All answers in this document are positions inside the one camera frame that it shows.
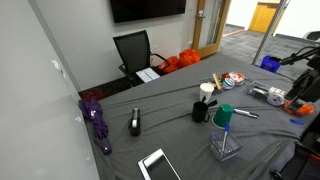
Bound small orange plastic bag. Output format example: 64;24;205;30
159;55;181;74

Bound blue white round container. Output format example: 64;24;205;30
221;77;236;91

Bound white paper cup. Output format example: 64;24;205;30
199;82;215;104

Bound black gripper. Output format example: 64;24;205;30
283;68;320;113

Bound purple folded umbrella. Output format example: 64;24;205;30
78;97;113;156

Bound blue pen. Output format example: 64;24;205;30
220;121;232;154

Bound wooden glass door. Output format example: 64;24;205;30
191;0;232;59

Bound blue bin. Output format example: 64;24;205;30
259;55;283;74

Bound orange cloth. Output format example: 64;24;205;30
283;99;316;117

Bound black wall television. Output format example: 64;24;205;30
109;0;188;24

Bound white framed tablet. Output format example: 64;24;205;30
137;148;182;180

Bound large orange plastic bag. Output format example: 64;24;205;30
178;48;202;69

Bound green plastic cup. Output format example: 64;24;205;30
211;103;234;130

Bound white paper sheet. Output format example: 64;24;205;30
135;67;162;84

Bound black silver marker pen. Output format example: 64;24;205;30
232;108;260;120

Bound small blue clip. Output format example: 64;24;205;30
289;118;306;126

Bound black mug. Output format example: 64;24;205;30
191;101;212;124

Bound white office chair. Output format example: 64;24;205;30
303;30;320;43

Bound black mesh office chair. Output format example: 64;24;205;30
112;29;171;88

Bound yellow wooden door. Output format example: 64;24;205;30
248;1;287;34

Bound light wooden block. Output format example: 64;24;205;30
212;73;224;91

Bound gray tablecloth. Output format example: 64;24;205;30
84;53;320;180

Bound black tongs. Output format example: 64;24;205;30
200;95;218;108

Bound metal partition pole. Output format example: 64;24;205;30
251;0;290;66

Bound clear plastic pen holder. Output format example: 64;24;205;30
208;129;244;163

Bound red white round container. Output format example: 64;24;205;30
229;71;246;86

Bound clear tray with toys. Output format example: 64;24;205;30
213;70;247;92

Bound clear tray with tapes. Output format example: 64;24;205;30
247;79;288;107

